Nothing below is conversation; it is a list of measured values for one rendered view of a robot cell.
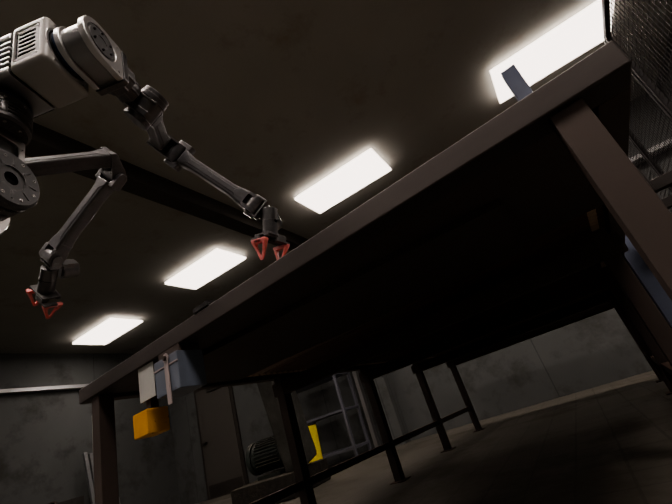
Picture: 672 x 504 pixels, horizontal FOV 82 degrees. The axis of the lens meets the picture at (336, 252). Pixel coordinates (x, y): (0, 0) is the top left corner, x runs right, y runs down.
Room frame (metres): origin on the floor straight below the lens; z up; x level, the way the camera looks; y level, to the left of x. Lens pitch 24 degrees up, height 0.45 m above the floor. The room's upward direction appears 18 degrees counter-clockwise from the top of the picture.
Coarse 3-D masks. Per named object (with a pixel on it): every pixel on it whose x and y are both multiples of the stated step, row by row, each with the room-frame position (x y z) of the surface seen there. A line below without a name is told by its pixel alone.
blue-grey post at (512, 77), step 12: (504, 72) 2.23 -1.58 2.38; (516, 72) 2.20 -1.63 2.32; (516, 84) 2.22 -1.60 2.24; (516, 96) 2.24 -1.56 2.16; (636, 252) 2.21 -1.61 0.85; (636, 264) 2.23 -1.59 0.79; (636, 276) 2.29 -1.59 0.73; (648, 276) 2.22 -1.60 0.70; (648, 288) 2.24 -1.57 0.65; (660, 288) 2.21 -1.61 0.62; (660, 300) 2.23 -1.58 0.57
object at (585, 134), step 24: (552, 120) 0.62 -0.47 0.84; (576, 120) 0.61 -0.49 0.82; (576, 144) 0.62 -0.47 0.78; (600, 144) 0.60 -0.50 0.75; (600, 168) 0.61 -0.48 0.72; (624, 168) 0.60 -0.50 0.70; (600, 192) 0.63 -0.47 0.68; (624, 192) 0.61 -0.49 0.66; (648, 192) 0.60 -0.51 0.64; (624, 216) 0.62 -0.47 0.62; (648, 216) 0.61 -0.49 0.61; (648, 240) 0.62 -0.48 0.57; (648, 264) 0.65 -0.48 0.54
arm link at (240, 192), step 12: (180, 156) 1.13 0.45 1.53; (192, 156) 1.14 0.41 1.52; (180, 168) 1.17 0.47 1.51; (192, 168) 1.15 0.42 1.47; (204, 168) 1.15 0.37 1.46; (216, 180) 1.16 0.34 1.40; (228, 180) 1.17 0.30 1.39; (228, 192) 1.18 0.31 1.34; (240, 192) 1.18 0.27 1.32; (252, 192) 1.19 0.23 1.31; (240, 204) 1.19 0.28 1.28; (252, 204) 1.19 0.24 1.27
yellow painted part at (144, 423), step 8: (152, 400) 1.35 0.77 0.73; (152, 408) 1.32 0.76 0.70; (160, 408) 1.34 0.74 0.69; (136, 416) 1.33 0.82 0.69; (144, 416) 1.31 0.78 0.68; (152, 416) 1.32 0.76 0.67; (160, 416) 1.34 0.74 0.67; (168, 416) 1.37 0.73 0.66; (136, 424) 1.33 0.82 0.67; (144, 424) 1.31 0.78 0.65; (152, 424) 1.32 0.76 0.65; (160, 424) 1.34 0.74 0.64; (168, 424) 1.36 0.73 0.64; (136, 432) 1.34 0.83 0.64; (144, 432) 1.31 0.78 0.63; (152, 432) 1.31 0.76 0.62; (160, 432) 1.36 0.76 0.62
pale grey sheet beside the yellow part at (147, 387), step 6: (144, 366) 1.34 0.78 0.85; (150, 366) 1.32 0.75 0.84; (138, 372) 1.36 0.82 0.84; (144, 372) 1.34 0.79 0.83; (150, 372) 1.32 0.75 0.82; (138, 378) 1.36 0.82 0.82; (144, 378) 1.34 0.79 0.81; (150, 378) 1.32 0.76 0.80; (144, 384) 1.34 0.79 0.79; (150, 384) 1.33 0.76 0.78; (144, 390) 1.35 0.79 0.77; (150, 390) 1.33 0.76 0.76; (144, 396) 1.35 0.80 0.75; (150, 396) 1.33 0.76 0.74
